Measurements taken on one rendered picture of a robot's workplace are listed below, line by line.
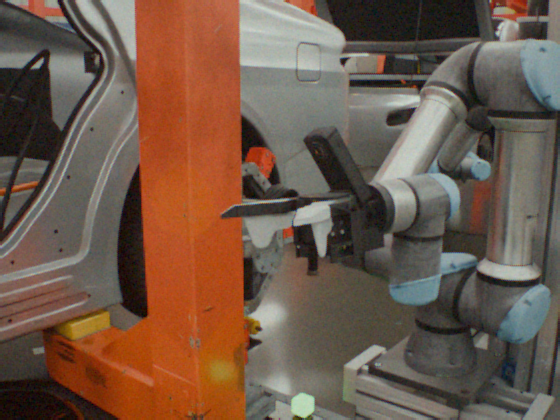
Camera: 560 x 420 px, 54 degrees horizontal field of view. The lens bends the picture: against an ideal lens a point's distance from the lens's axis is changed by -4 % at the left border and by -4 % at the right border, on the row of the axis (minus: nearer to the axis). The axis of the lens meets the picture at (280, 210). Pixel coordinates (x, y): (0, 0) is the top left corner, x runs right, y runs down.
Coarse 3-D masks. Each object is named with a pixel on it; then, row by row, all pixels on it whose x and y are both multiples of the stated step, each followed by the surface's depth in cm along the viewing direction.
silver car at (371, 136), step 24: (504, 24) 511; (384, 72) 649; (432, 72) 749; (360, 96) 421; (384, 96) 413; (408, 96) 406; (360, 120) 416; (384, 120) 407; (408, 120) 401; (360, 144) 420; (384, 144) 411; (480, 144) 436
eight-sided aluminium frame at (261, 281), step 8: (248, 168) 193; (256, 168) 197; (248, 176) 200; (256, 176) 198; (264, 176) 201; (248, 184) 203; (256, 184) 200; (264, 184) 202; (256, 192) 206; (264, 192) 202; (280, 232) 213; (280, 240) 213; (280, 248) 214; (280, 256) 214; (280, 264) 215; (256, 272) 213; (272, 272) 212; (256, 280) 212; (264, 280) 209; (256, 288) 209; (264, 288) 210; (256, 296) 207; (256, 304) 207; (248, 312) 204
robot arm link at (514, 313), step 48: (480, 48) 97; (528, 48) 90; (480, 96) 98; (528, 96) 91; (528, 144) 94; (528, 192) 96; (528, 240) 98; (480, 288) 102; (528, 288) 98; (528, 336) 100
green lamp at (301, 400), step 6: (300, 396) 135; (306, 396) 135; (294, 402) 133; (300, 402) 132; (306, 402) 132; (312, 402) 134; (294, 408) 134; (300, 408) 133; (306, 408) 132; (312, 408) 134; (300, 414) 133; (306, 414) 133
